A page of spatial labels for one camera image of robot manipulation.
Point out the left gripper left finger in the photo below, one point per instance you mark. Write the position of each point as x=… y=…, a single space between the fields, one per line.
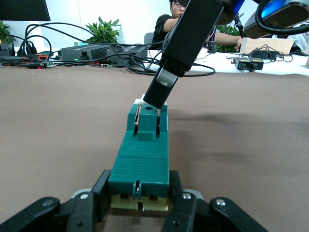
x=101 y=193

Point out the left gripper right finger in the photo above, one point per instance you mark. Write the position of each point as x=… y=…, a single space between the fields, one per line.
x=179 y=193

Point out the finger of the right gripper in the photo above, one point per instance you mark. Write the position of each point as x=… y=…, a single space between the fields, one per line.
x=193 y=36

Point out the green load switch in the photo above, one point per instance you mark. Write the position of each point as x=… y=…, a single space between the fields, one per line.
x=140 y=164

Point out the person in black shirt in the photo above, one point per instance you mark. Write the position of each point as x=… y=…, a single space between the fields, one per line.
x=164 y=26

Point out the green potted plant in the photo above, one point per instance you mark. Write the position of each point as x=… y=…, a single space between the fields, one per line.
x=103 y=31
x=228 y=33
x=4 y=33

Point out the grey chair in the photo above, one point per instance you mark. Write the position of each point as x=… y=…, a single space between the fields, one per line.
x=148 y=41

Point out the small black adapter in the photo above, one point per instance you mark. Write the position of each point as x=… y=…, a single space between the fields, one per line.
x=257 y=64
x=243 y=64

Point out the dark grey power supply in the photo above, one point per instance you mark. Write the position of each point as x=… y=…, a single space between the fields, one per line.
x=84 y=52
x=130 y=54

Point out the light wooden box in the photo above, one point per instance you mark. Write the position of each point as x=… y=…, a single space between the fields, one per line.
x=277 y=44

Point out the orange black electronic device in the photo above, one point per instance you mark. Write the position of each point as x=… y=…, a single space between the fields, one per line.
x=38 y=56

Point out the black monitor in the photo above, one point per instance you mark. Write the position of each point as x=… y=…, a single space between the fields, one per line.
x=24 y=9

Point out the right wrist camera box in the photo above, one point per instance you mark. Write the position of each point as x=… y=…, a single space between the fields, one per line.
x=251 y=29

